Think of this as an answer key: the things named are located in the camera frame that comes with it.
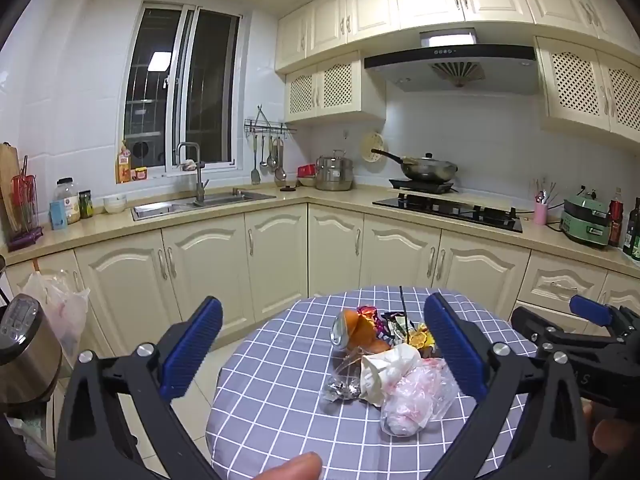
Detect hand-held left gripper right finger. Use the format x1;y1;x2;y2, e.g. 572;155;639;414
424;291;593;480

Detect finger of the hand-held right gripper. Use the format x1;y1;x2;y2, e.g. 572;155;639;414
569;294;640;340
510;305;576;358

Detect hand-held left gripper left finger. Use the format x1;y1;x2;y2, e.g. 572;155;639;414
54;296;224;480

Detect yellow candy wrapper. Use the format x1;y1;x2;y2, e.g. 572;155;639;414
407;325;439;352

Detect clear pink plastic bag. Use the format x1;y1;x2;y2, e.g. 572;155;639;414
380;360;459;437

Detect white paper cup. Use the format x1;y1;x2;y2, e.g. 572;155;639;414
360;345;424;407

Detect thin black skewer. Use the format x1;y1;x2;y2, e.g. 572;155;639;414
399;285;414;342

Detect silver foil wrapper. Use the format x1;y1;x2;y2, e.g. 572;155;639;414
320;377;362;404

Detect person's right hand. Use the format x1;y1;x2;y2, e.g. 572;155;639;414
582;402;640;462

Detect person's left hand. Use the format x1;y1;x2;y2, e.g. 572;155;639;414
252;451;323;480

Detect green glass bottle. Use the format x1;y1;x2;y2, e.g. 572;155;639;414
622;197;640;261

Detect checkered tablecloth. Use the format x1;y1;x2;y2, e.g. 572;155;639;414
205;287;596;480

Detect green electric cooker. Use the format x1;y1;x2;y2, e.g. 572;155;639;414
559;187;612;250

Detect dark red-label sauce bottle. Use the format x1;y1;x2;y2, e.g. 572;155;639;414
607;187;626;249

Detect cream base cabinets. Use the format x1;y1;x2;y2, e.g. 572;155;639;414
0;202;640;361

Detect black glass gas hob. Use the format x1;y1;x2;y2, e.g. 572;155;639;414
372;192;524;234

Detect hanging clear plastic bag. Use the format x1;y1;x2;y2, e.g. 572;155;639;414
22;269;91;369

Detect steel sink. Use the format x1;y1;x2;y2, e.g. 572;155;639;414
131;191;277;222

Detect steel appliance with display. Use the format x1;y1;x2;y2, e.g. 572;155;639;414
0;292;64;414

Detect steel faucet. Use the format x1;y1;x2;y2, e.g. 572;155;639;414
176;141;210;206

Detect black induction cooker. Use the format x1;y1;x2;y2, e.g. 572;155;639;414
389;177;459;195

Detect steel wok with lid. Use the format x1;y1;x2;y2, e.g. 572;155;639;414
371;149;459;184

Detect large jar with white lid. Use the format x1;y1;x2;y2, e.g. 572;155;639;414
54;177;81;225

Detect steel stockpot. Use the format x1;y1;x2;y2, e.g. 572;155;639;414
314;149;355;192

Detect cream lattice door cabinet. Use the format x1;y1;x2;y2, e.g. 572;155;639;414
284;51;387;124
534;36;640;150

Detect round cream trivet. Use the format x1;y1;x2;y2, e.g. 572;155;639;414
361;131;385;163

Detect wooden cutting board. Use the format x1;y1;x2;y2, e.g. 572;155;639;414
0;142;24;242

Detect sliding window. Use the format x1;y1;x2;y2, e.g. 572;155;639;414
122;2;246;179

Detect range hood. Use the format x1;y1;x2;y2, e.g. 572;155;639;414
364;29;540;96

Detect steel utensil rail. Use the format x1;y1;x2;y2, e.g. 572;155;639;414
244;105;297;139

